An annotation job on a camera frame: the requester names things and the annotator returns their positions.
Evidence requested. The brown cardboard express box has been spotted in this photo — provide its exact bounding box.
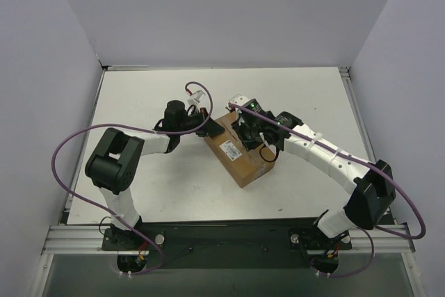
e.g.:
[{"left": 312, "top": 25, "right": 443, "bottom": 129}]
[{"left": 204, "top": 112, "right": 275, "bottom": 188}]

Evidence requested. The aluminium front rail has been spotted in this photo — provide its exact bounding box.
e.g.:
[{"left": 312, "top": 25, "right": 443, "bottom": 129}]
[{"left": 42, "top": 225, "right": 415, "bottom": 255}]

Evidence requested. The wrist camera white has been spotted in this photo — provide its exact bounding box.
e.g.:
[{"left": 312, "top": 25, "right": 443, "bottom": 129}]
[
  {"left": 187, "top": 90, "right": 205, "bottom": 108},
  {"left": 227, "top": 94, "right": 251, "bottom": 118}
]

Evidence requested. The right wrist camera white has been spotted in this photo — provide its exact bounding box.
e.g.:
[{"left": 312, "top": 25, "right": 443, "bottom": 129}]
[{"left": 227, "top": 94, "right": 251, "bottom": 118}]

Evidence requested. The purple cable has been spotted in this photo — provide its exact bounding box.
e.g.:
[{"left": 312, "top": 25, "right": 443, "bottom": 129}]
[
  {"left": 227, "top": 104, "right": 427, "bottom": 277},
  {"left": 51, "top": 81, "right": 216, "bottom": 225}
]

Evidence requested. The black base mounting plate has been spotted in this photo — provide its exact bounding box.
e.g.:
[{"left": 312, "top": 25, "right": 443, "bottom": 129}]
[{"left": 102, "top": 218, "right": 352, "bottom": 272}]

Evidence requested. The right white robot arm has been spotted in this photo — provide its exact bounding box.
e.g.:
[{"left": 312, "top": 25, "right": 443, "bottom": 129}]
[{"left": 228, "top": 95, "right": 396, "bottom": 239}]

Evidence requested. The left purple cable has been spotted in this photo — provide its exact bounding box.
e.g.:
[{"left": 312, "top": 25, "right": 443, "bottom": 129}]
[{"left": 51, "top": 81, "right": 216, "bottom": 225}]

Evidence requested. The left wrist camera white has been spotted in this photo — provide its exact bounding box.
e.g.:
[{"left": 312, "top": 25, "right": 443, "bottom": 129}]
[{"left": 187, "top": 90, "right": 205, "bottom": 108}]

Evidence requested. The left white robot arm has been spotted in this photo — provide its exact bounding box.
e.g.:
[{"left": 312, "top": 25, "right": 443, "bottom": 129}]
[{"left": 85, "top": 100, "right": 225, "bottom": 250}]

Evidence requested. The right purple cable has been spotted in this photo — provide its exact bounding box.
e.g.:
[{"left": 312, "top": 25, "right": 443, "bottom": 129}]
[{"left": 227, "top": 104, "right": 427, "bottom": 277}]

